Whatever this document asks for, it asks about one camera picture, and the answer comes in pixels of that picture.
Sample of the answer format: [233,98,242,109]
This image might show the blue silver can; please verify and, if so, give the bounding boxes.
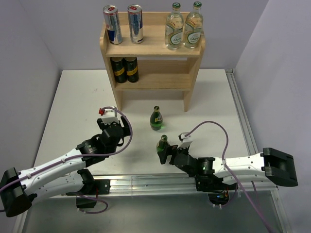
[103,5,122,45]
[127,4,143,44]

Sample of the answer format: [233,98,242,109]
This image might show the clear glass bottle green cap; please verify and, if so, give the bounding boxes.
[165,2,184,50]

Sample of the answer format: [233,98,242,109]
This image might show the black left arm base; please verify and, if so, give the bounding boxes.
[76,179,110,209]

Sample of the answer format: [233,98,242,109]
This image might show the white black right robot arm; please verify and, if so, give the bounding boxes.
[157,145,298,192]

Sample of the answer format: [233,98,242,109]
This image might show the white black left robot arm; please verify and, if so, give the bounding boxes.
[0,116,133,217]

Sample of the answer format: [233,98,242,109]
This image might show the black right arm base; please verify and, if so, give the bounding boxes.
[195,175,238,205]

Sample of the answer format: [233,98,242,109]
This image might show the wooden two-tier shelf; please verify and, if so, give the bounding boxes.
[100,12,206,111]

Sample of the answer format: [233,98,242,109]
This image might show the black yellow can left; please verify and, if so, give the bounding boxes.
[110,57,127,83]

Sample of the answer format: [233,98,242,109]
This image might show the black yellow can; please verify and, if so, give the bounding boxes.
[110,57,127,83]
[124,57,139,83]

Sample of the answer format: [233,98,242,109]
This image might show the black yellow can right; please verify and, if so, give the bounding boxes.
[124,57,139,83]

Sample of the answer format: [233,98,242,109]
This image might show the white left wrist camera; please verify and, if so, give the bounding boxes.
[99,106,119,125]

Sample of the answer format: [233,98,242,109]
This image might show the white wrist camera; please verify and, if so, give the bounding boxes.
[99,106,119,125]
[178,132,193,149]

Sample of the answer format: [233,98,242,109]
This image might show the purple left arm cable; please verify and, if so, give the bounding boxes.
[0,105,133,214]

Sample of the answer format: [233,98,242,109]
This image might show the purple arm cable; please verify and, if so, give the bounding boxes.
[184,120,275,233]
[0,105,133,214]

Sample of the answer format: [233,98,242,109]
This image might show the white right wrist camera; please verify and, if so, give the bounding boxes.
[178,132,193,149]

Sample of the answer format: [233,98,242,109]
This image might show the aluminium mounting rail frame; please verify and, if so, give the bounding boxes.
[12,68,292,233]

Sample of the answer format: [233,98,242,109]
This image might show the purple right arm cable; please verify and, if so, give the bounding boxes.
[184,120,275,233]

